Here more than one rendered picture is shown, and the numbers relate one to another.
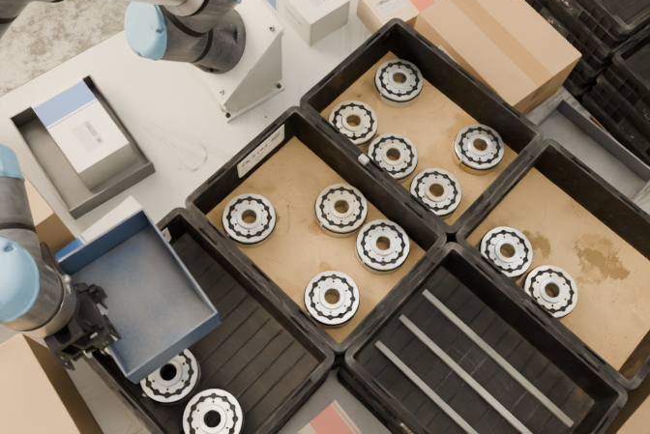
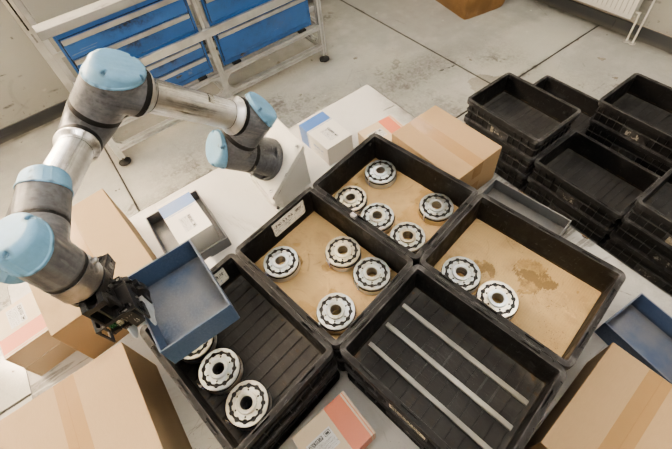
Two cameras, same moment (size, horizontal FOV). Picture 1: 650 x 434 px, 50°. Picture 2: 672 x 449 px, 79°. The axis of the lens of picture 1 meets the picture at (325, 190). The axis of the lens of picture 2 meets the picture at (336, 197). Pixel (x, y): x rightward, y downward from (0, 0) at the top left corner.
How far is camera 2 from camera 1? 0.32 m
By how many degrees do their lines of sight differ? 17
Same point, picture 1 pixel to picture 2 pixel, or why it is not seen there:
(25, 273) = (37, 234)
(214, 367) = (253, 366)
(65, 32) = not seen: hidden behind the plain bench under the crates
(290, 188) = (310, 242)
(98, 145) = (193, 227)
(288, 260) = (308, 289)
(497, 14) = (442, 129)
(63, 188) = not seen: hidden behind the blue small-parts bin
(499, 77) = (447, 164)
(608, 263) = (541, 278)
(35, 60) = not seen: hidden behind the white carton
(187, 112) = (253, 208)
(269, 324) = (293, 333)
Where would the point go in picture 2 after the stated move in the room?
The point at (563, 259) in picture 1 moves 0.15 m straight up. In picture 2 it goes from (505, 277) to (519, 249)
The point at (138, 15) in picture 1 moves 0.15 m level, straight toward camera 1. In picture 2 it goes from (212, 141) to (219, 174)
